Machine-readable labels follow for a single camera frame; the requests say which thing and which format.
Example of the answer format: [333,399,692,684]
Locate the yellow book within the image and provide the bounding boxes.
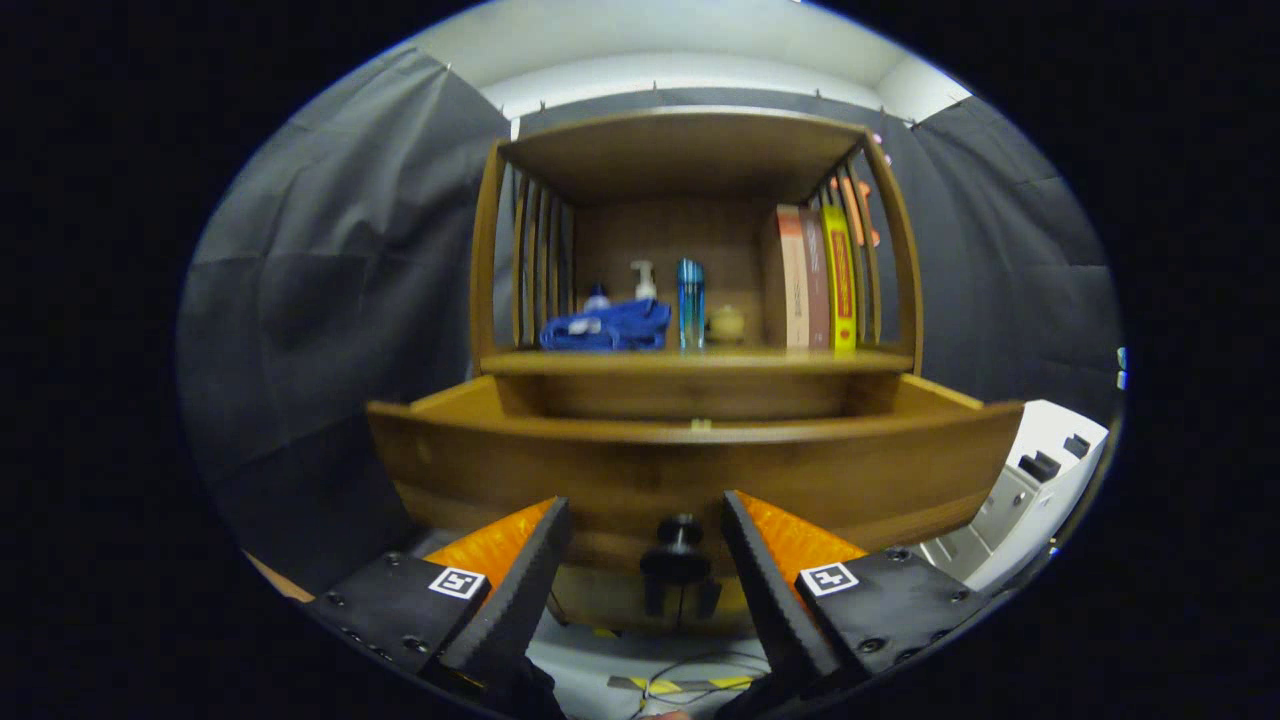
[820,204,858,353]

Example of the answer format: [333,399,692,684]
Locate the wooden cabinet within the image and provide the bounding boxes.
[366,108,1026,636]

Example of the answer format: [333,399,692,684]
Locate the wooden countertop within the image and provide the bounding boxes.
[480,345,916,378]

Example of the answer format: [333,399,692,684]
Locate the beige orange book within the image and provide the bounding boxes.
[776,205,809,349]

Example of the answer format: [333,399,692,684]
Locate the black drawer knob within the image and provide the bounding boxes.
[640,514,713,587]

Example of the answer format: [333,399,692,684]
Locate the blue folded towel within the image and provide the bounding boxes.
[539,298,673,352]

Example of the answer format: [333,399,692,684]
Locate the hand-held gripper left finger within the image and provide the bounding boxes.
[305,497,576,703]

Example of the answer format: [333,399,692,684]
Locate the brown book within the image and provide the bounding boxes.
[800,208,831,349]

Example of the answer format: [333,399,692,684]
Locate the wooden drawer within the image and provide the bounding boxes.
[366,372,1026,581]

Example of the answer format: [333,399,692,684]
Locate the yellow black striped tape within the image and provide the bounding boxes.
[607,675,756,696]

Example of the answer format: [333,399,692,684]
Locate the tall blue glass bottle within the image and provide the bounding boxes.
[675,258,706,351]

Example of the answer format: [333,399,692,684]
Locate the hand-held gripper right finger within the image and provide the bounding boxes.
[722,490,1001,701]

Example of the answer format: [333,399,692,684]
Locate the wooden cabinet door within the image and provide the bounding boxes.
[680,575,753,631]
[548,566,683,633]

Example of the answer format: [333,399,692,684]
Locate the white plastic case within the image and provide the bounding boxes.
[915,400,1111,593]

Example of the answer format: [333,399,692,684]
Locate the black backdrop cloth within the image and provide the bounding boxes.
[178,45,1123,596]

